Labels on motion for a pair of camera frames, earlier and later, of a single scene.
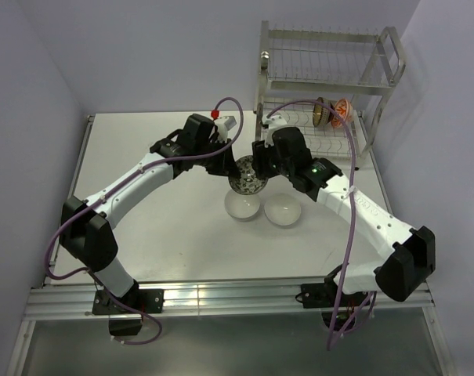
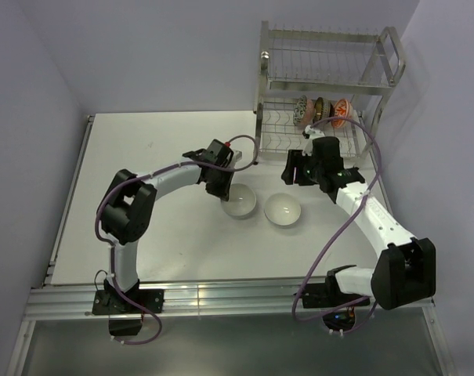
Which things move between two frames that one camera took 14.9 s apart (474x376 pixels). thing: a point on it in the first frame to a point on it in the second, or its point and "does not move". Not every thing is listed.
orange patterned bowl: [345, 110] does not move
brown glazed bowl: [321, 114] does not move
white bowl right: [282, 209] does not move
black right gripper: [260, 154] to [287, 174]
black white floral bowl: [247, 182] to [304, 112]
